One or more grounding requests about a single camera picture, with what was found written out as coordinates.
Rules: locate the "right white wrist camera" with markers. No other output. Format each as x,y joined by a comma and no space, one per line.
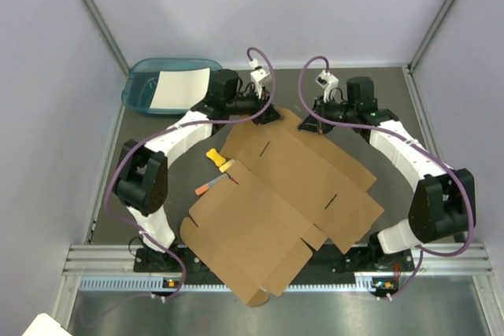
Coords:
328,82

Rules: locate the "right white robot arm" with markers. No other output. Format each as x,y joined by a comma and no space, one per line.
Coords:
444,200

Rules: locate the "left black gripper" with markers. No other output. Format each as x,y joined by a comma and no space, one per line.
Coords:
269,115

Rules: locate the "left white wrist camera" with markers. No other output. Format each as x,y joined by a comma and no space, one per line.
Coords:
258,75

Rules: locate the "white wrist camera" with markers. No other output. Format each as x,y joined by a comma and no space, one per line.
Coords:
328,82
258,75

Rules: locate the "yellow highlighter pen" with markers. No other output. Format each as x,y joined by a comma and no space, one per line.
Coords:
224,167

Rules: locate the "orange highlighter pen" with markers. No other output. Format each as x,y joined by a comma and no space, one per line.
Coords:
205,187

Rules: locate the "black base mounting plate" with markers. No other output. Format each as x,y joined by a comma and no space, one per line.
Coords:
328,256

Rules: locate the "white box corner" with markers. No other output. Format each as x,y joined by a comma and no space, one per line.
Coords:
45,325

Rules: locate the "teal plastic bin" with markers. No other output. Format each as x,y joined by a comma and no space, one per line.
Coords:
143,76

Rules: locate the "aluminium frame rail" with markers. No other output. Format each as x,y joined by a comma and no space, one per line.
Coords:
119,260

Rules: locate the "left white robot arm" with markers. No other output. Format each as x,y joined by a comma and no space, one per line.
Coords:
141,179

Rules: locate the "brown cardboard box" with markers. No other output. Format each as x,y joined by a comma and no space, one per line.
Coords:
286,193

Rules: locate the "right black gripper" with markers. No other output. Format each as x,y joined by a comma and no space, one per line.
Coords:
313,124

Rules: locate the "white paper sheet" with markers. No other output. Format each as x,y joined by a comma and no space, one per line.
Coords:
180,89

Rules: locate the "yellow bone-shaped eraser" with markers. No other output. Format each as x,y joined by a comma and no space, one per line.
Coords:
215,157

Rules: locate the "grey slotted cable duct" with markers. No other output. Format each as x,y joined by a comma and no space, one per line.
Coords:
164,285

